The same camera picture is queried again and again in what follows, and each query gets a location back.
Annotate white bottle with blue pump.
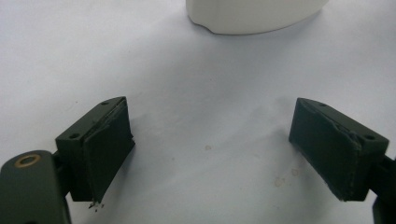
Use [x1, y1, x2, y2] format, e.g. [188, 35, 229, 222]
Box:
[185, 0, 331, 35]

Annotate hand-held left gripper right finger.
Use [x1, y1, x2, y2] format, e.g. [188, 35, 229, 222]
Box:
[288, 97, 390, 203]

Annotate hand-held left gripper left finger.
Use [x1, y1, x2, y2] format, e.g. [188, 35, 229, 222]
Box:
[55, 95, 136, 204]

